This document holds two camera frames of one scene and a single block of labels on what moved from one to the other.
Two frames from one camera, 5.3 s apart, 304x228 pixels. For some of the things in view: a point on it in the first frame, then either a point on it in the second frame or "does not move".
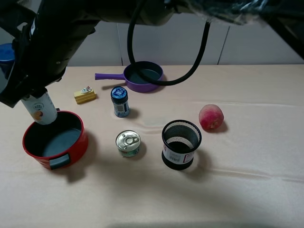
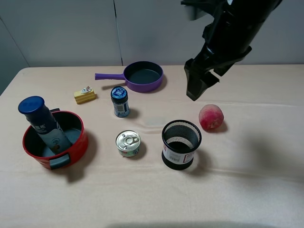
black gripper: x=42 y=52 -> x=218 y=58
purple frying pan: x=151 y=70 does not move
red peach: x=211 y=117 does not move
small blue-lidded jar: x=119 y=97 does not move
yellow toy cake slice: x=86 y=94 does not move
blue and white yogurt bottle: x=41 y=107 -> x=53 y=135
